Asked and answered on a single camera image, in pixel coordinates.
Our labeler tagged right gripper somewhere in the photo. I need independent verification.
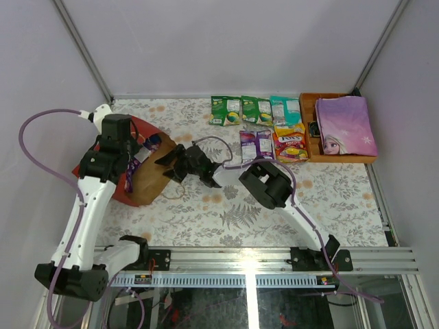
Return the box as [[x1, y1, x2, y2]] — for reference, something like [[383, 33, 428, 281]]
[[156, 144, 203, 183]]

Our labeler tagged red brown paper bag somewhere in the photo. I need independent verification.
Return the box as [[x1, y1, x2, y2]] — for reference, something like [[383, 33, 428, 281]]
[[72, 117, 176, 207]]

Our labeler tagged green snack packet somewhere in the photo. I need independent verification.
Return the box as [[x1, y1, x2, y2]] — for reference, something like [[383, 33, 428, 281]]
[[209, 96, 241, 127], [241, 95, 273, 127]]

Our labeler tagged purple Fox's candy packet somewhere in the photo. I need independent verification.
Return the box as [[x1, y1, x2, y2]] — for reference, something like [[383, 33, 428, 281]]
[[239, 130, 274, 164]]

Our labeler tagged Fox's candy bag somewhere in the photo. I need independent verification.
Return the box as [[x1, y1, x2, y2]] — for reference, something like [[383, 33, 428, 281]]
[[272, 123, 309, 163]]

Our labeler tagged teal snack packet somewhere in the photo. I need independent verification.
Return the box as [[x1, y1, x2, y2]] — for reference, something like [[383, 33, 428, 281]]
[[270, 95, 302, 126]]

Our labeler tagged blue Doritos chip bag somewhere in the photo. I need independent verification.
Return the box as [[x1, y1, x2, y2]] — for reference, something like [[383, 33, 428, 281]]
[[143, 134, 162, 153]]

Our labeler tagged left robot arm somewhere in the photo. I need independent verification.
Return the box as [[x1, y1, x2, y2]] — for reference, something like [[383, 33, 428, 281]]
[[34, 114, 150, 302]]

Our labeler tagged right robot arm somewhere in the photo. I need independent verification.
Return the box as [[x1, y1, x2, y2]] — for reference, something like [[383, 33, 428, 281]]
[[155, 145, 340, 271]]

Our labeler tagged purple Frozen cloth bag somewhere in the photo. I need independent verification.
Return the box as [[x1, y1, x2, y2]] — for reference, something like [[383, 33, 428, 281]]
[[315, 96, 378, 156]]

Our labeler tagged small black object in tray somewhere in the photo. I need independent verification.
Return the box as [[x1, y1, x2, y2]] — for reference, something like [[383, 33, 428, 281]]
[[308, 121, 320, 138]]

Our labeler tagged orange wooden tray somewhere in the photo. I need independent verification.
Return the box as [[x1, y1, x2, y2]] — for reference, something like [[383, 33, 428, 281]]
[[299, 93, 377, 165]]

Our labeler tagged floral table mat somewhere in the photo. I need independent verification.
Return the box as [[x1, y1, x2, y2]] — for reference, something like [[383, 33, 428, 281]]
[[97, 99, 387, 247]]

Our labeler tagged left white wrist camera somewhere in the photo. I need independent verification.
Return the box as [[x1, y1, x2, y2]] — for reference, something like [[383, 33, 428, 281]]
[[79, 104, 112, 134]]

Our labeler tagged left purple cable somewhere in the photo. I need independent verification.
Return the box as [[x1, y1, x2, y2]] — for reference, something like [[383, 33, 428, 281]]
[[19, 108, 147, 329]]

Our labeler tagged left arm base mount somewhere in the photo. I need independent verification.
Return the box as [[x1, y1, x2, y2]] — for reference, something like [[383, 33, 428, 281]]
[[122, 249, 171, 272]]

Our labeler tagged aluminium front rail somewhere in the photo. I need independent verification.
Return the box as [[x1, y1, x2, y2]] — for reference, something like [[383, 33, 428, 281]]
[[109, 247, 419, 289]]

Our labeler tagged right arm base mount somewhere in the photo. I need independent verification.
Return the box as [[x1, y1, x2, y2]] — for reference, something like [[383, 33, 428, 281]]
[[285, 247, 353, 272]]

